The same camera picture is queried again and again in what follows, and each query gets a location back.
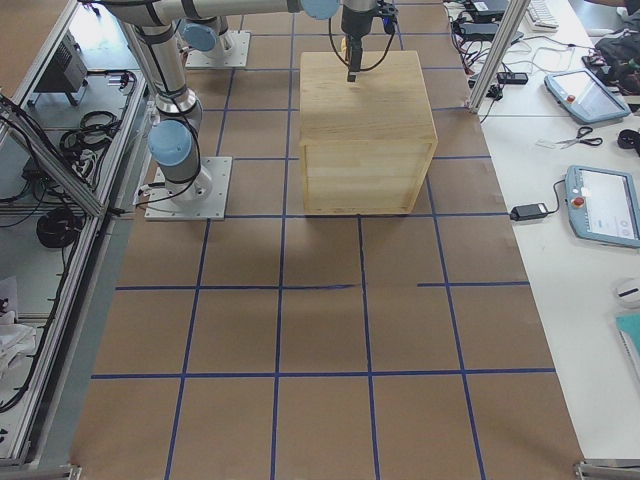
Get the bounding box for aluminium frame post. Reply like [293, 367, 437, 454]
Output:
[467, 0, 529, 113]

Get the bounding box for white keyboard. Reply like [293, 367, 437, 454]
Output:
[524, 0, 559, 32]

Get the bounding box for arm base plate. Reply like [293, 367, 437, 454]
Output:
[183, 29, 251, 70]
[144, 157, 233, 221]

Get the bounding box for black handled scissors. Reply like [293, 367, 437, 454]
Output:
[556, 126, 603, 149]

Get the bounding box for teach pendant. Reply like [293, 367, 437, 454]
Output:
[544, 69, 631, 125]
[565, 165, 639, 249]

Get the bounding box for black electronics box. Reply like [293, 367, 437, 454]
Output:
[34, 36, 88, 106]

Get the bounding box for white round device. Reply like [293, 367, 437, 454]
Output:
[613, 277, 640, 308]

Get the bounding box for coiled black cable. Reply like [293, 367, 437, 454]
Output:
[35, 207, 79, 250]

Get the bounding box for far teach pendant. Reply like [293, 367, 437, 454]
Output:
[544, 69, 631, 125]

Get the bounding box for near teach pendant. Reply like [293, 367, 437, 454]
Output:
[565, 165, 639, 249]

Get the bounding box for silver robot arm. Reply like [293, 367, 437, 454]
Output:
[101, 0, 397, 117]
[178, 16, 234, 57]

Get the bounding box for teal notebook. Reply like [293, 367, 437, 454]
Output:
[615, 313, 640, 374]

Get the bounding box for black power adapter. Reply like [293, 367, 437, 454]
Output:
[509, 203, 550, 222]

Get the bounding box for wooden drawer cabinet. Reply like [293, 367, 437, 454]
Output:
[299, 50, 438, 215]

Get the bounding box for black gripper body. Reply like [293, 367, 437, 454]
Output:
[341, 0, 397, 38]

